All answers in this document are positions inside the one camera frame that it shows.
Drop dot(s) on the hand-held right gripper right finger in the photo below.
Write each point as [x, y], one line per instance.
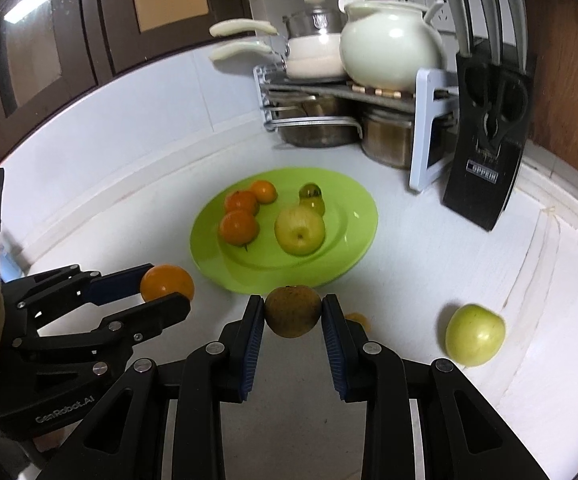
[334, 350]

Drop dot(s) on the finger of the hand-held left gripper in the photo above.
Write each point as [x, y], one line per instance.
[119, 285]
[159, 312]

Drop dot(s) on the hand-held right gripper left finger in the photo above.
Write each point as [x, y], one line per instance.
[251, 345]

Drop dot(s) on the orange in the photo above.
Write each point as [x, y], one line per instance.
[239, 226]
[264, 191]
[241, 201]
[166, 280]

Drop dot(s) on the small brown fruit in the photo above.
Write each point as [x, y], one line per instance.
[293, 310]

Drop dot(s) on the green plate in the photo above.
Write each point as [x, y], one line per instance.
[349, 240]

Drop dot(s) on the yellow pear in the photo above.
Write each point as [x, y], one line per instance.
[299, 230]

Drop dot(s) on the small yellow-green fruit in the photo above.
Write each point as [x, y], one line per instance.
[315, 205]

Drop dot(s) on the small orange fruit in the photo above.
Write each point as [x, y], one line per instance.
[356, 318]

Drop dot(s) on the green apple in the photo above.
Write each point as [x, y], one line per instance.
[474, 335]

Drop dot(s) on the steel pot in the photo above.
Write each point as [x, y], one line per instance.
[314, 130]
[389, 140]

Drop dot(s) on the black knife block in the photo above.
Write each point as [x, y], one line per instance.
[484, 185]

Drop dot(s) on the grey pot rack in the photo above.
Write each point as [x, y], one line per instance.
[429, 125]

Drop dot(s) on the dark brown cabinet door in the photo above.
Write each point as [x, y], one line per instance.
[119, 35]
[71, 25]

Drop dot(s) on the white saucepan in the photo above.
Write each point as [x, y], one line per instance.
[314, 62]

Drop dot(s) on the white ceramic pot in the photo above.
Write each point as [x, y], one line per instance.
[389, 45]

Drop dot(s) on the steel lidded saucepan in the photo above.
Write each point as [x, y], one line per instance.
[314, 22]

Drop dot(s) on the brown wooden cutting board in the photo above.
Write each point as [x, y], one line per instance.
[569, 85]

